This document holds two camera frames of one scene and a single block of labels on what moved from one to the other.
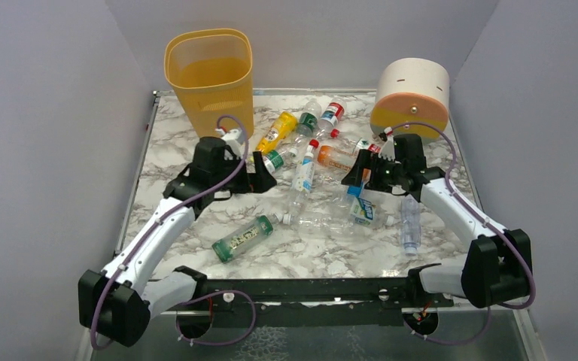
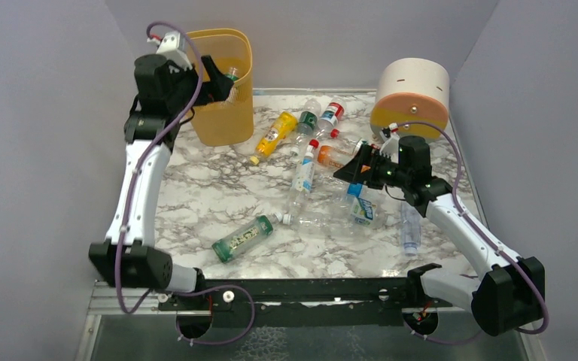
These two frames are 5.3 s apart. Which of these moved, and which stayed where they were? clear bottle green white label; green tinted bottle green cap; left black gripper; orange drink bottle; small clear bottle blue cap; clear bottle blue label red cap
Moved: left black gripper; clear bottle green white label
Stayed: green tinted bottle green cap; clear bottle blue label red cap; small clear bottle blue cap; orange drink bottle
